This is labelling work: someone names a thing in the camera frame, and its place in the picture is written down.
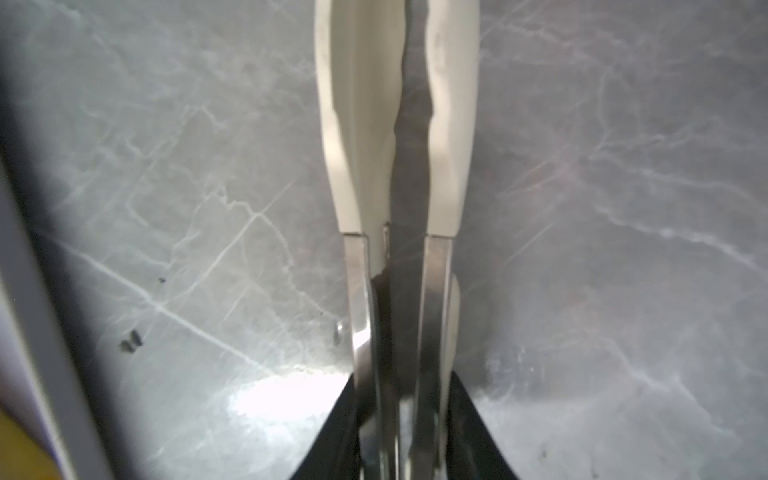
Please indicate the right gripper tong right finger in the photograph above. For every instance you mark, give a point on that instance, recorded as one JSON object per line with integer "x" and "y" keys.
{"x": 452, "y": 38}

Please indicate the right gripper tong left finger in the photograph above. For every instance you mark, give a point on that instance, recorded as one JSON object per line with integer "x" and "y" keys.
{"x": 359, "y": 47}

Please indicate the lilac plastic tray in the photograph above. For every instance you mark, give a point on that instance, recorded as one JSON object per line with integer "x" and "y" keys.
{"x": 47, "y": 363}

